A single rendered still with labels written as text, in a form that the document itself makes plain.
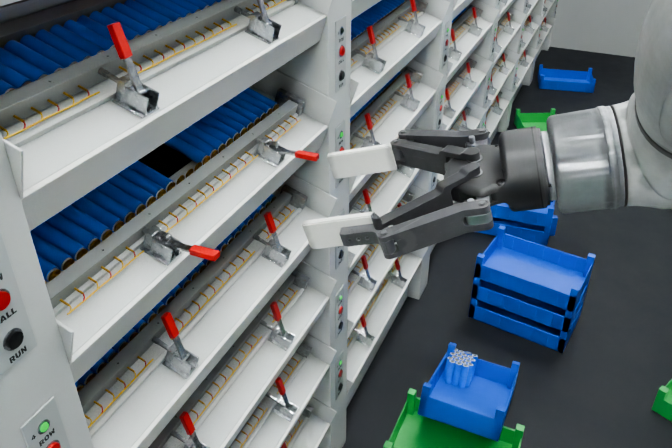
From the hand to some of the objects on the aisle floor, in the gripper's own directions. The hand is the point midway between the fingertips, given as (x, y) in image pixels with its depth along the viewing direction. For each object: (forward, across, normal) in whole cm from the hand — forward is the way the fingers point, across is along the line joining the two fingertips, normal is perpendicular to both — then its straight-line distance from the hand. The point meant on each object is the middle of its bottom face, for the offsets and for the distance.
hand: (336, 195), depth 64 cm
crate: (+6, +60, -108) cm, 124 cm away
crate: (-57, +68, -132) cm, 159 cm away
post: (+32, +111, -110) cm, 160 cm away
